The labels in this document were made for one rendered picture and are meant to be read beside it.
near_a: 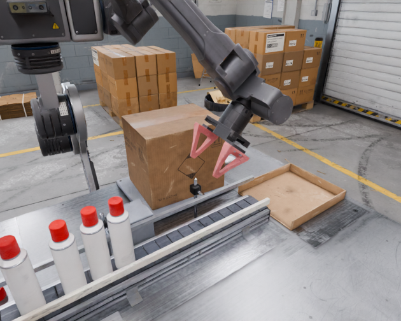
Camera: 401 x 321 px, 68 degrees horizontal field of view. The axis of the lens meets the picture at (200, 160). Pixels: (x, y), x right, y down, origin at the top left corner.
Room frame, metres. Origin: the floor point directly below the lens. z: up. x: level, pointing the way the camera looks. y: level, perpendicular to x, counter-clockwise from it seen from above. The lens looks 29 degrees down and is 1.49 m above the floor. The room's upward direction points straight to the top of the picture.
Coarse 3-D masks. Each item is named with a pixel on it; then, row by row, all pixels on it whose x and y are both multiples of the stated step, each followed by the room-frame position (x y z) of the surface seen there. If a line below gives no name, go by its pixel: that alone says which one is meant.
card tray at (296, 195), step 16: (272, 176) 1.05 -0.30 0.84; (288, 176) 1.06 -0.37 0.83; (304, 176) 1.05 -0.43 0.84; (240, 192) 0.95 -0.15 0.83; (256, 192) 0.95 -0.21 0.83; (272, 192) 0.95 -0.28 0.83; (288, 192) 0.95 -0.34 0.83; (304, 192) 0.95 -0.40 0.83; (320, 192) 0.95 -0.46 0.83; (336, 192) 0.93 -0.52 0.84; (272, 208) 0.85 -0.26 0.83; (288, 208) 0.85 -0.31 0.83; (304, 208) 0.85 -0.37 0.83; (320, 208) 0.82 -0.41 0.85; (288, 224) 0.76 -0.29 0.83
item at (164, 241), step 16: (224, 208) 0.79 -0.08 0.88; (240, 208) 0.79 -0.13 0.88; (192, 224) 0.71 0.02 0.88; (208, 224) 0.71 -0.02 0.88; (160, 240) 0.64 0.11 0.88; (176, 240) 0.64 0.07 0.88; (144, 256) 0.58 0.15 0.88; (48, 288) 0.48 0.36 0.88; (16, 304) 0.44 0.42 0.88; (0, 320) 0.40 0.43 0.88
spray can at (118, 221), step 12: (108, 204) 0.54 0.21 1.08; (120, 204) 0.55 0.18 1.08; (108, 216) 0.55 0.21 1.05; (120, 216) 0.54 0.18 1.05; (108, 228) 0.54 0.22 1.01; (120, 228) 0.53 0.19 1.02; (120, 240) 0.53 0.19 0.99; (120, 252) 0.53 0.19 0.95; (132, 252) 0.55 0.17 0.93; (120, 264) 0.53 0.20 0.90
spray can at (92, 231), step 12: (84, 216) 0.50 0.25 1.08; (96, 216) 0.52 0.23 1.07; (84, 228) 0.50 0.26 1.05; (96, 228) 0.50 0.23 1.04; (84, 240) 0.50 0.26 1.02; (96, 240) 0.50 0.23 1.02; (96, 252) 0.49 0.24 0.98; (108, 252) 0.52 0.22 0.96; (96, 264) 0.49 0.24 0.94; (108, 264) 0.51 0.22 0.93; (96, 276) 0.49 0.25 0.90
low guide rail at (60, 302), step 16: (256, 208) 0.76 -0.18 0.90; (224, 224) 0.68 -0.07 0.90; (192, 240) 0.62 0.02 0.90; (160, 256) 0.56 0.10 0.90; (128, 272) 0.51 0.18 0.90; (80, 288) 0.45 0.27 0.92; (96, 288) 0.46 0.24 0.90; (48, 304) 0.41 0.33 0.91; (64, 304) 0.42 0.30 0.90; (16, 320) 0.37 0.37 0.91; (32, 320) 0.38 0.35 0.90
